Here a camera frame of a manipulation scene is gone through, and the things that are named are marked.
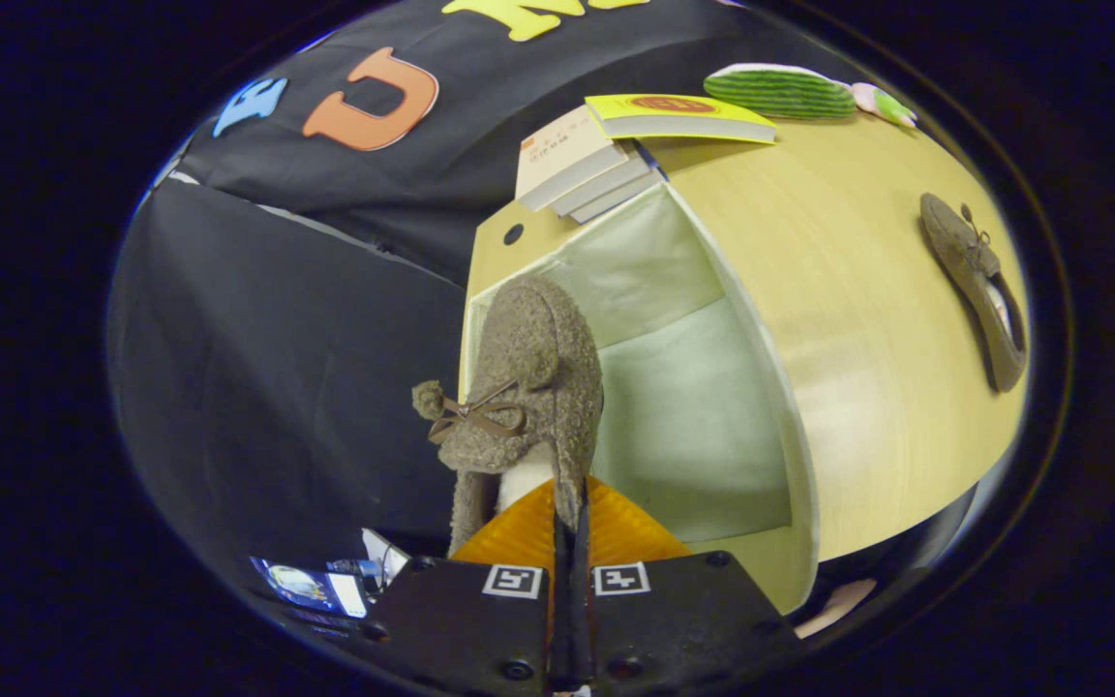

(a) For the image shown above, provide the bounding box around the brown fuzzy slipper shoe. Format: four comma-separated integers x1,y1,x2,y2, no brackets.
410,276,605,558
919,192,1029,394

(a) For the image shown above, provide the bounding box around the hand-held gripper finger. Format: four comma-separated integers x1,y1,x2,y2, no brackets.
356,479,573,697
574,476,802,697

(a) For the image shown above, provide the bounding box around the black backdrop cloth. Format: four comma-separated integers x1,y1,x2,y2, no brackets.
112,0,868,591

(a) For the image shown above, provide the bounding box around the watermelon plush cushion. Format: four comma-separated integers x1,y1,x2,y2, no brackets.
703,63,859,121

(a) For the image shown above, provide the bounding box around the white cover book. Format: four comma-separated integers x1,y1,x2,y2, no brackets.
550,155,650,219

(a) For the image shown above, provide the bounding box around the blue printed package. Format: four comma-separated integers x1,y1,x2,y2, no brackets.
250,555,370,621

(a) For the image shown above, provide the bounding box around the yellow book with red label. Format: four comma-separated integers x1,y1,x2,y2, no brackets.
585,93,779,146

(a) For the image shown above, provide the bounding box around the cream cover book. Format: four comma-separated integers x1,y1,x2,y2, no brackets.
515,105,628,212

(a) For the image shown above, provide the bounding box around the pale green fabric storage box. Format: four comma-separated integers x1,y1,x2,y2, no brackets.
458,184,822,616

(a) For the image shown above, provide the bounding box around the pink and green plush toy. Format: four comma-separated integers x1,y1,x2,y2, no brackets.
851,82,919,129

